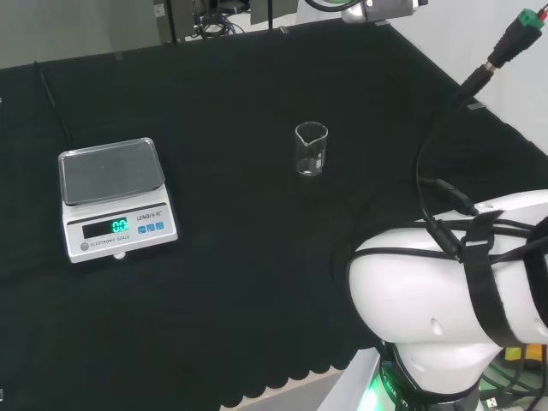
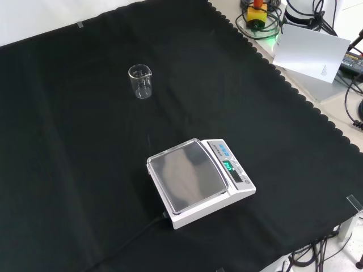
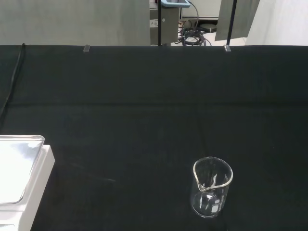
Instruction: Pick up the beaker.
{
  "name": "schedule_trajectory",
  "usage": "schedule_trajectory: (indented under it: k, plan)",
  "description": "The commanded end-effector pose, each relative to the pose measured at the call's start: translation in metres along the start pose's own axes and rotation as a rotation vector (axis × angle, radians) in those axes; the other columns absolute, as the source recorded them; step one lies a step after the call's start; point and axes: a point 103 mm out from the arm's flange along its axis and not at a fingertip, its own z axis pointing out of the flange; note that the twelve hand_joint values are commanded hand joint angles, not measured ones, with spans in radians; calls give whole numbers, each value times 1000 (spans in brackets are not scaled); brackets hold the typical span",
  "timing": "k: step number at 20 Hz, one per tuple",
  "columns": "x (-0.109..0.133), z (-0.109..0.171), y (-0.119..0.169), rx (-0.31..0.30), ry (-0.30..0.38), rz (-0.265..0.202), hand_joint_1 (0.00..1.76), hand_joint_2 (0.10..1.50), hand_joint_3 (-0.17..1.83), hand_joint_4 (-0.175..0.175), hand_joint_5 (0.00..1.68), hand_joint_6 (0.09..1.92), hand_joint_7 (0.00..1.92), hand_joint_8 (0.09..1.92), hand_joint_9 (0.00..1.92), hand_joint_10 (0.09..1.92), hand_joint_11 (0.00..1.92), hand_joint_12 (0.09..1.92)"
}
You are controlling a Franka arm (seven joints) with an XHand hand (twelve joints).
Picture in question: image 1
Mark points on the small clear glass beaker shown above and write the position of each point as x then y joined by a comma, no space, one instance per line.
311,160

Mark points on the black bench cloth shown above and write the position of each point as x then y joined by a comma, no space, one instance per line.
214,308

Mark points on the yellow stop button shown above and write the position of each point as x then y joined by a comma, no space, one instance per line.
535,353

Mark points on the white electronic balance steel pan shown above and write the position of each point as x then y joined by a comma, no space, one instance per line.
120,227

